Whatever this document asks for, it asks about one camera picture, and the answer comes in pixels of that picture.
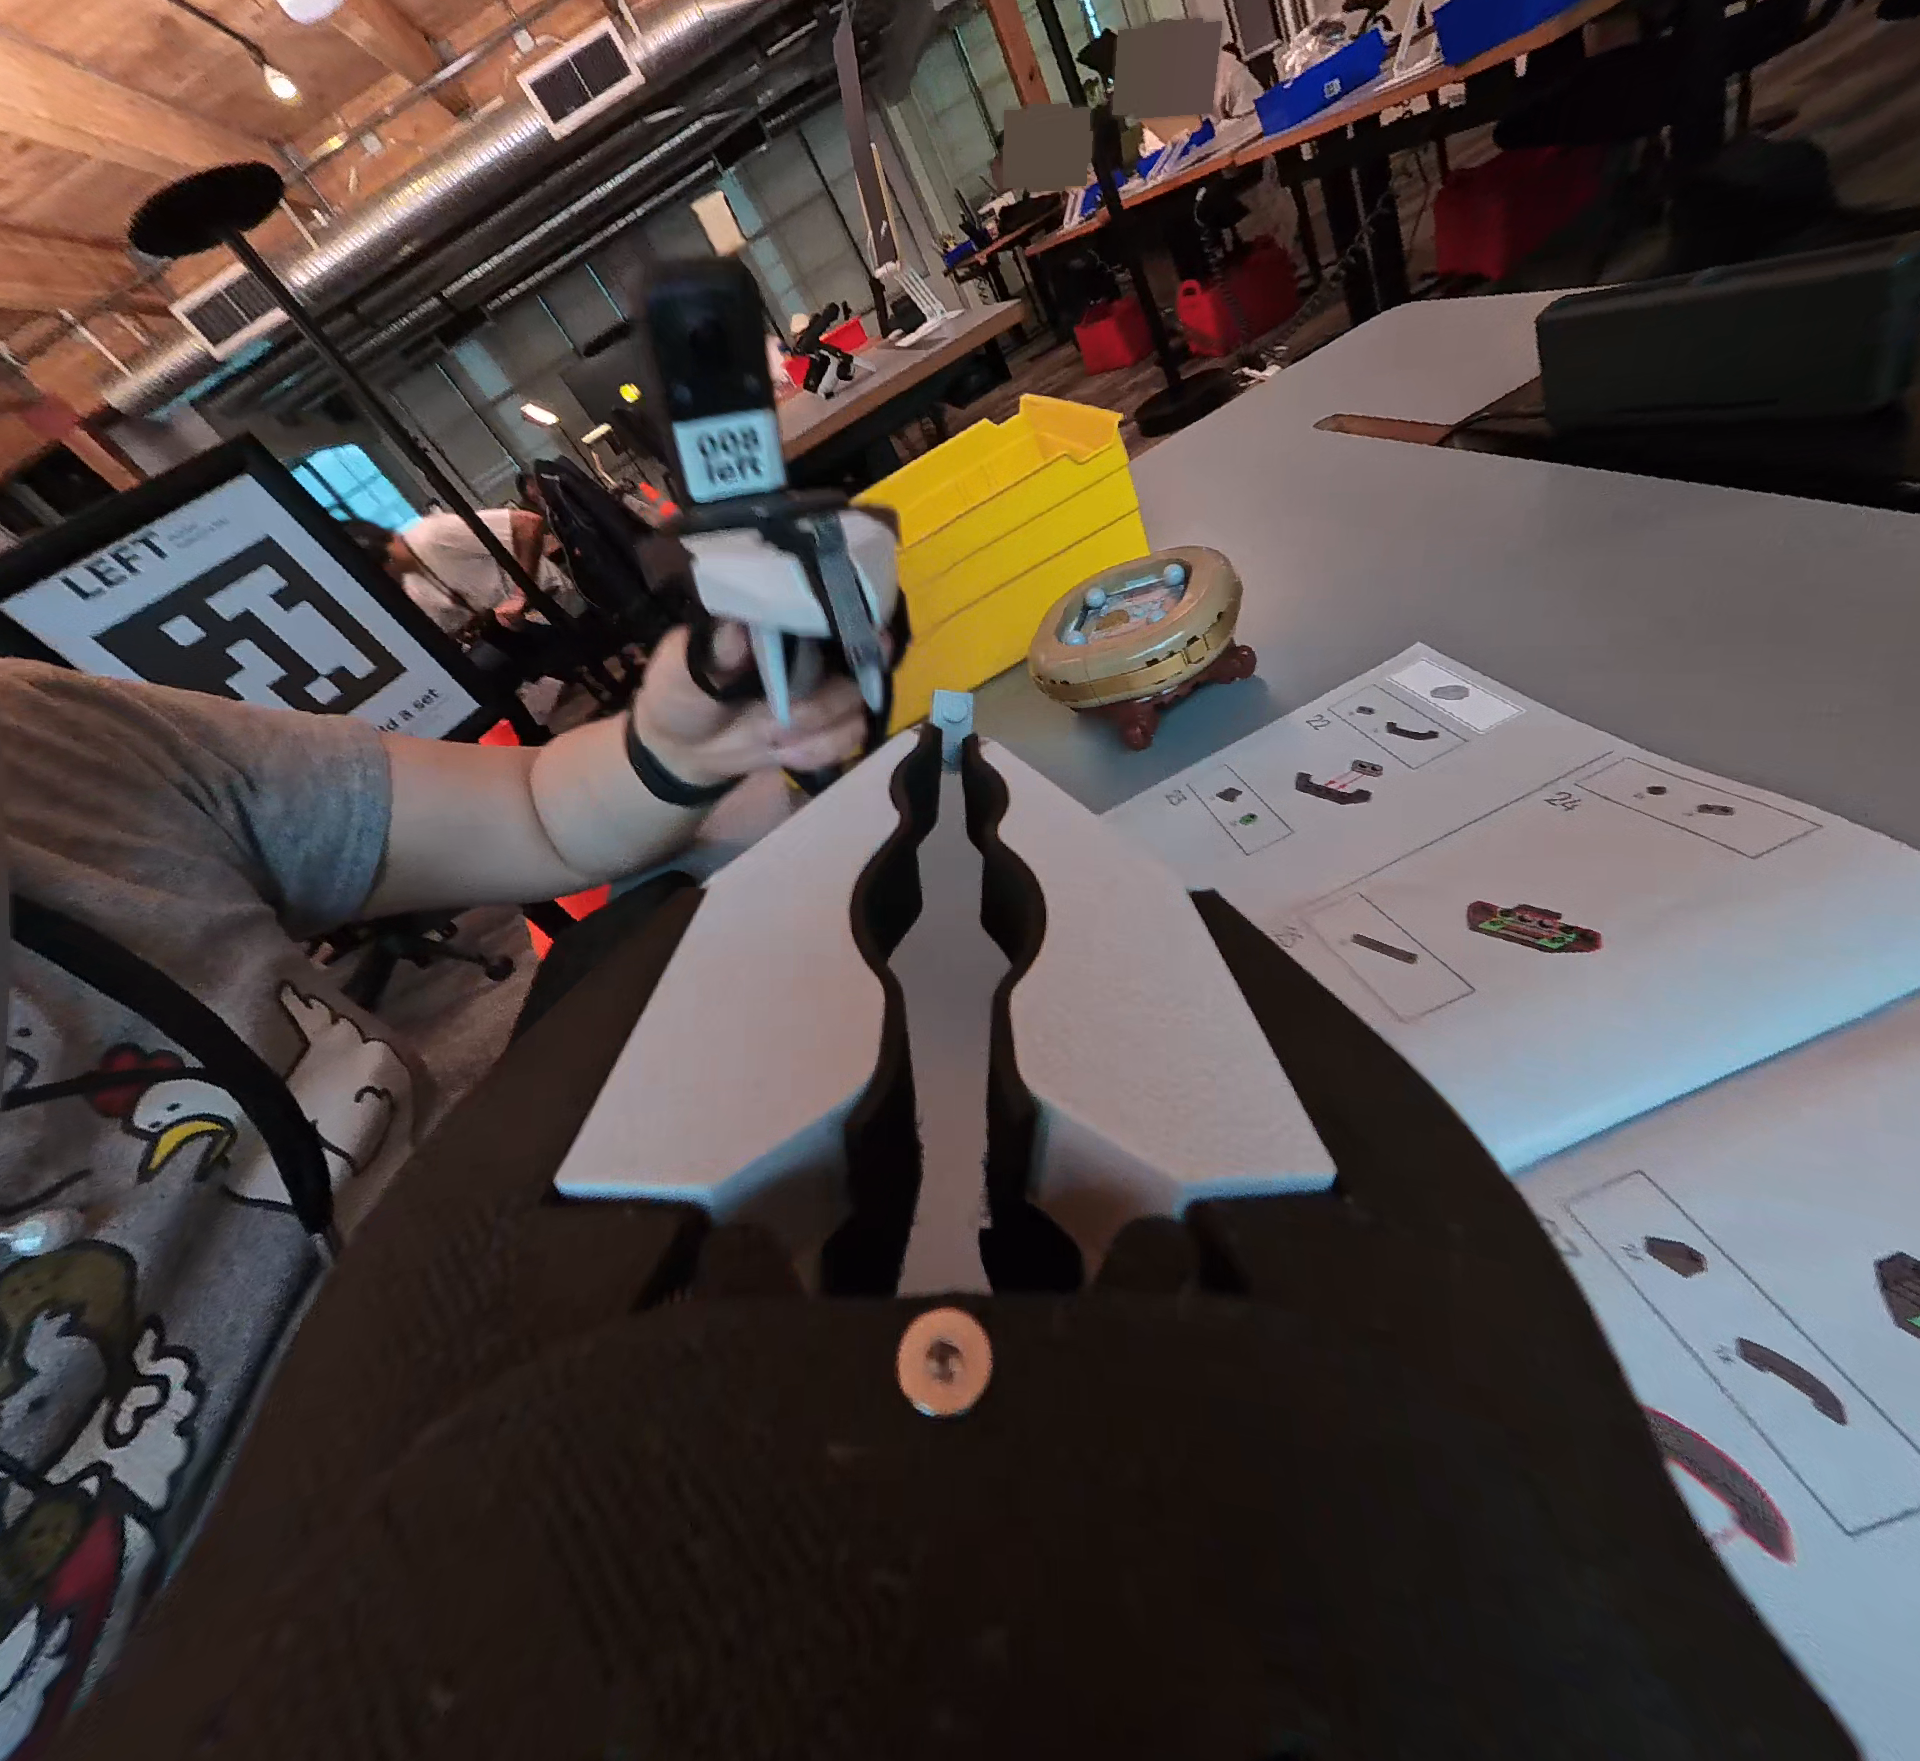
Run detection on black wristband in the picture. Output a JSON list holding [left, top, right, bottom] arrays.
[[622, 707, 740, 810]]

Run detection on black round-top floor pole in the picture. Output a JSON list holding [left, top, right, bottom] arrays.
[[128, 163, 587, 638]]

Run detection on person's left forearm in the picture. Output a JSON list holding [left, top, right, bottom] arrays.
[[284, 704, 669, 939]]

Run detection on black body strap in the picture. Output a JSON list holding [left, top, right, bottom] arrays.
[[7, 897, 345, 1261]]

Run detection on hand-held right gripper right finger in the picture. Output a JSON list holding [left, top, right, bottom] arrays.
[[961, 732, 1338, 1292]]

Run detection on metal air duct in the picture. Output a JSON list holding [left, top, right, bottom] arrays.
[[105, 0, 963, 427]]

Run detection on grey desk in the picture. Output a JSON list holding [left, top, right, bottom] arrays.
[[660, 289, 1920, 1614]]

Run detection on black under-desk box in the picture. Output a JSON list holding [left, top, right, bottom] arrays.
[[1533, 238, 1920, 435]]

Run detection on black office chair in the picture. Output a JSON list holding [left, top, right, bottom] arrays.
[[525, 455, 669, 659]]

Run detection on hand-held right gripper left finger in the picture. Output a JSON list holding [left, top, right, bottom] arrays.
[[553, 725, 940, 1294]]

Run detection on black floor stand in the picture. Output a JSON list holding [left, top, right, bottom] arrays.
[[983, 0, 1250, 438]]

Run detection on black framed marker sign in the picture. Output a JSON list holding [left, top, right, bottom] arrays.
[[0, 438, 484, 746]]

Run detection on grey wood-edged table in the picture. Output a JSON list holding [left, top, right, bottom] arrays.
[[772, 299, 1035, 465]]

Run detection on white air vent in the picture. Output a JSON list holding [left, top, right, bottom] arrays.
[[517, 20, 648, 135], [171, 269, 287, 359]]

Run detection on tan brick model pot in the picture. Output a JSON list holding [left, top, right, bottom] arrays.
[[1027, 547, 1258, 751]]

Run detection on yellow plastic bin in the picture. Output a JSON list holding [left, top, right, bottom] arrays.
[[847, 394, 1150, 730]]

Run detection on person's left hand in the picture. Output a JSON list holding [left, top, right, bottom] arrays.
[[646, 621, 872, 791]]

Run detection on instruction booklet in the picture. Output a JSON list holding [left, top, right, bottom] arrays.
[[1101, 643, 1920, 1605]]

